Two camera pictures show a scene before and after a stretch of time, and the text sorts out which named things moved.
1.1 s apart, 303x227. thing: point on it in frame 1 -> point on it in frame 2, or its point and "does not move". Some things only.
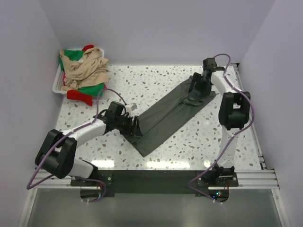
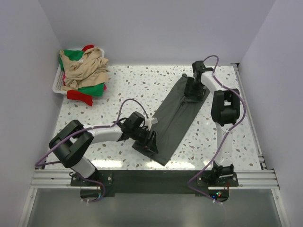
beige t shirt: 91,69 does not move
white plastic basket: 58,82 does not move
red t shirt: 77,95 does not move
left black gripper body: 123,124 -> 141,136
